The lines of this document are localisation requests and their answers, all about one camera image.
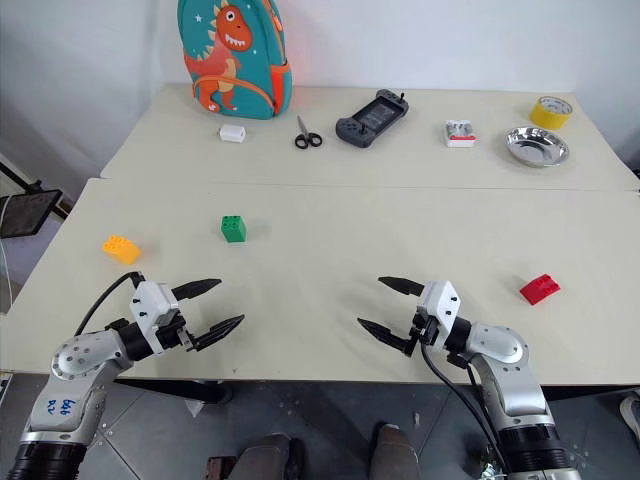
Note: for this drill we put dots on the dark grey handheld controller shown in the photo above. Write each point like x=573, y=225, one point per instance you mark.
x=372, y=118

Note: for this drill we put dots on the white shoe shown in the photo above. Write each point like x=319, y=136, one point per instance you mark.
x=631, y=412

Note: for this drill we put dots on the red toy brick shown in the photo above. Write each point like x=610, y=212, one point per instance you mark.
x=540, y=290

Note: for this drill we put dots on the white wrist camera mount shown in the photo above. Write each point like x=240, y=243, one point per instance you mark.
x=151, y=305
x=440, y=306

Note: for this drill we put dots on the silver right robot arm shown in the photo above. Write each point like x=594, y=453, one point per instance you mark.
x=505, y=370

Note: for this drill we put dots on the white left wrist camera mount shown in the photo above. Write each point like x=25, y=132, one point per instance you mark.
x=151, y=305

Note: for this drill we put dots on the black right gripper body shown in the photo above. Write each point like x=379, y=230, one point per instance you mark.
x=419, y=332

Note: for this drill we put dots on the yellow toy brick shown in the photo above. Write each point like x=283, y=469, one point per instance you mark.
x=122, y=248

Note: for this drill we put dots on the teal dinosaur backpack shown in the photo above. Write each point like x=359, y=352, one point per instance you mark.
x=235, y=60

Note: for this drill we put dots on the shiny steel bowl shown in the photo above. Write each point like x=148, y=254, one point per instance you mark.
x=536, y=146

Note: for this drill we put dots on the black stand with tablet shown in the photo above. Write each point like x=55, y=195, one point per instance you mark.
x=25, y=210

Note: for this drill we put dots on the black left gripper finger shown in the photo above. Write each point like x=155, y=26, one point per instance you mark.
x=218, y=332
x=196, y=287

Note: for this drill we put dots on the green toy brick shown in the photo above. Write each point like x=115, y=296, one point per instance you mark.
x=233, y=228

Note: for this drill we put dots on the yellow tape roll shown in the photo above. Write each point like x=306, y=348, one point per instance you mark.
x=550, y=114

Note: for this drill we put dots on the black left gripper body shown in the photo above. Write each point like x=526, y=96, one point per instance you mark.
x=176, y=336

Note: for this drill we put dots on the white and red small box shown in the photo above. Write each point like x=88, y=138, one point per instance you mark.
x=460, y=133

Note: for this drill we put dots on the dark rounded robot foot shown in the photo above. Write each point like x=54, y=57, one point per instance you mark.
x=392, y=452
x=272, y=456

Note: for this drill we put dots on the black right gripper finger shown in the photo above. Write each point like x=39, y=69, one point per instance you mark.
x=401, y=285
x=381, y=332

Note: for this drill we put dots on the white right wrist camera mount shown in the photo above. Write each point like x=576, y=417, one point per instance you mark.
x=440, y=306

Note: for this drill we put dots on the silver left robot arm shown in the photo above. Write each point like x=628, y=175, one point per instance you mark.
x=75, y=370

